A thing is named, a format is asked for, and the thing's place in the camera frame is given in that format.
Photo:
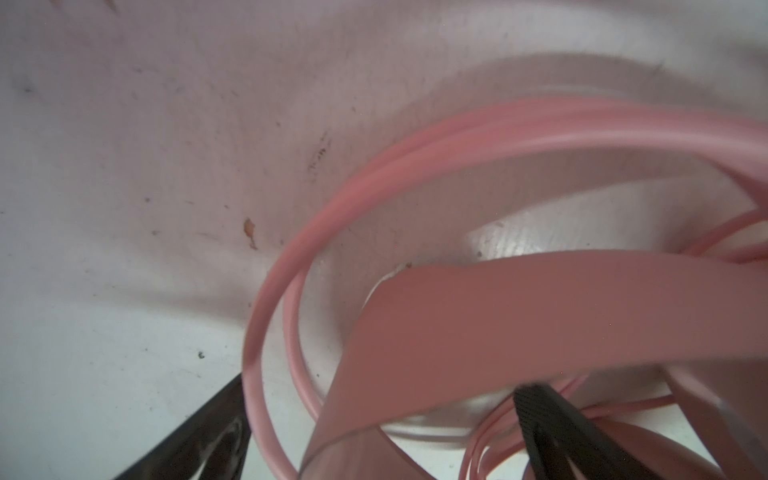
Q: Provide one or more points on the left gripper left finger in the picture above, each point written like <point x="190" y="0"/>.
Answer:
<point x="211" y="444"/>

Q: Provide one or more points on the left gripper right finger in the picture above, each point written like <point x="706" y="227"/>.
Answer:
<point x="559" y="438"/>

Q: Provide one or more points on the pink headphones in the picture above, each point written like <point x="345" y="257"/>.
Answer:
<point x="664" y="353"/>

